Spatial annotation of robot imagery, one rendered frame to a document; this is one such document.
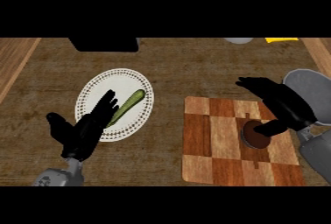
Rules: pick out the black appliance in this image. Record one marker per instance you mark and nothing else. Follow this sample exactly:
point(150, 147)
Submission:
point(106, 44)

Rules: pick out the checkered wooden cutting board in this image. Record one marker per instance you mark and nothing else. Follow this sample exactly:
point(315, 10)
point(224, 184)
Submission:
point(224, 140)

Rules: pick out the brown woven placemat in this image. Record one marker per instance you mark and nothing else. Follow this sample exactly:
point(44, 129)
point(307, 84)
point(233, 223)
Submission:
point(168, 78)

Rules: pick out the yellow object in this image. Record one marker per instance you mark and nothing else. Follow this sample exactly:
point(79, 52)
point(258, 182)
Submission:
point(281, 39)

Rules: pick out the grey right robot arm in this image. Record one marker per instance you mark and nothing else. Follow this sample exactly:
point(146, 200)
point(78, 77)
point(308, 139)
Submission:
point(314, 151)

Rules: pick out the grey pan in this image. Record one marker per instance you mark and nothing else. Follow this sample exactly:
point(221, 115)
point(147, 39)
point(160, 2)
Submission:
point(312, 90)

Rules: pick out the white dotted-rim plate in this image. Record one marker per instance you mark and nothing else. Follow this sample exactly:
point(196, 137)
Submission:
point(114, 104)

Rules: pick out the pale grey round object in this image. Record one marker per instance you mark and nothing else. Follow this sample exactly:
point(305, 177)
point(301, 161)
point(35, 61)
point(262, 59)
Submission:
point(239, 40)

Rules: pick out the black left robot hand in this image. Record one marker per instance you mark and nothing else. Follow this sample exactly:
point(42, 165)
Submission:
point(85, 131)

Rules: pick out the green cucumber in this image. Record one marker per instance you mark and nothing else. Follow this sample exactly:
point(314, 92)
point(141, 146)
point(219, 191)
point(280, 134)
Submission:
point(129, 105)

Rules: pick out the brown chocolate cupcake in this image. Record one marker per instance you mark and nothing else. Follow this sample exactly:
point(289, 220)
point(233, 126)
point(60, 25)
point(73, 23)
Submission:
point(255, 140)

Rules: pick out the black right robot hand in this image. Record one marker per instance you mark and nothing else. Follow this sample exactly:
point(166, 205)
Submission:
point(284, 105)

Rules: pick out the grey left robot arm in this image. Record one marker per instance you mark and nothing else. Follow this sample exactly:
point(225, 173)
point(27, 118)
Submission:
point(60, 174)

